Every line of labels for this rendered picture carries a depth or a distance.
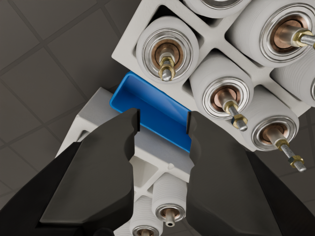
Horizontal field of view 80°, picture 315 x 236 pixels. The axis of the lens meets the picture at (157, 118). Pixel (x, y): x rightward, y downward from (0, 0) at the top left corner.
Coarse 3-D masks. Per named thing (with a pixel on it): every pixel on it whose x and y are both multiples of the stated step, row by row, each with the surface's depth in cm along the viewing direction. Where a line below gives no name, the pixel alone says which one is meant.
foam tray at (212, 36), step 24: (144, 0) 31; (168, 0) 31; (144, 24) 33; (192, 24) 32; (216, 24) 33; (120, 48) 35; (216, 48) 44; (192, 72) 36; (264, 72) 36; (192, 96) 39; (288, 96) 38; (216, 120) 42
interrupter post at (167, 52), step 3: (165, 48) 28; (168, 48) 27; (162, 51) 27; (165, 51) 26; (168, 51) 26; (171, 51) 26; (162, 54) 25; (165, 54) 25; (168, 54) 25; (171, 54) 25; (159, 57) 26; (162, 57) 25; (174, 57) 25; (159, 60) 26; (174, 60) 26
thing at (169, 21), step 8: (160, 16) 38; (168, 16) 33; (176, 16) 39; (152, 24) 27; (160, 24) 26; (168, 24) 26; (176, 24) 26; (184, 24) 27; (144, 32) 27; (152, 32) 27; (184, 32) 26; (192, 32) 27; (144, 40) 27; (192, 40) 27; (136, 48) 29; (136, 56) 29; (192, 64) 29; (144, 72) 30; (152, 80) 31; (160, 80) 30; (176, 80) 30
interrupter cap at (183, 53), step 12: (156, 36) 27; (168, 36) 26; (180, 36) 26; (144, 48) 27; (156, 48) 28; (180, 48) 27; (192, 48) 27; (144, 60) 28; (156, 60) 29; (180, 60) 28; (156, 72) 29; (180, 72) 29
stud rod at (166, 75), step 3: (165, 63) 23; (168, 63) 23; (165, 69) 21; (165, 72) 20; (168, 72) 20; (162, 75) 20; (165, 75) 20; (168, 75) 20; (171, 75) 20; (162, 78) 20; (165, 78) 20; (168, 78) 20; (171, 78) 20; (165, 81) 20
